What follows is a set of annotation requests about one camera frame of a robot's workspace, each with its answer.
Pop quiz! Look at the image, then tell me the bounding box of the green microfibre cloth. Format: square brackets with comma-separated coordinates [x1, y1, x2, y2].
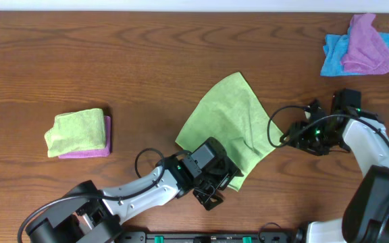
[176, 72, 283, 191]

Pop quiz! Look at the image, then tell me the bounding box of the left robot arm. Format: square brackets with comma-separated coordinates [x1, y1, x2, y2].
[17, 150, 242, 242]

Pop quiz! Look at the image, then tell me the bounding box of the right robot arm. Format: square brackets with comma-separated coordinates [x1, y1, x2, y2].
[279, 98, 389, 242]

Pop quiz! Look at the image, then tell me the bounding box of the blue microfibre cloth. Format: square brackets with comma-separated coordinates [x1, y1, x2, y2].
[319, 27, 389, 77]

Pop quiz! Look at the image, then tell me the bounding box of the purple crumpled microfibre cloth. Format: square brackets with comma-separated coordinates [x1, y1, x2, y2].
[341, 13, 389, 75]

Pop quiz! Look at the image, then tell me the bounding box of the folded purple cloth under stack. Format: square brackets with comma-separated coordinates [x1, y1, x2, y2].
[58, 115, 111, 159]

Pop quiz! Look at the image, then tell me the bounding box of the folded green cloth on stack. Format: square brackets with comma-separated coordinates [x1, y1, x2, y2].
[44, 108, 106, 157]

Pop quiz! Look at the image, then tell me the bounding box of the right black camera cable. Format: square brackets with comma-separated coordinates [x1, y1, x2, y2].
[257, 105, 389, 241]

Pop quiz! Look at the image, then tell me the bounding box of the black camera cable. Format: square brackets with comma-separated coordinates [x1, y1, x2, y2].
[17, 147, 192, 243]
[257, 105, 389, 241]

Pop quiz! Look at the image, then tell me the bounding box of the left black camera cable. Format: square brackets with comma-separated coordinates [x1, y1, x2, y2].
[17, 147, 192, 243]

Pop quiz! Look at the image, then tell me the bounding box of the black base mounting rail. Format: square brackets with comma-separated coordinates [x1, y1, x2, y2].
[114, 230, 293, 243]

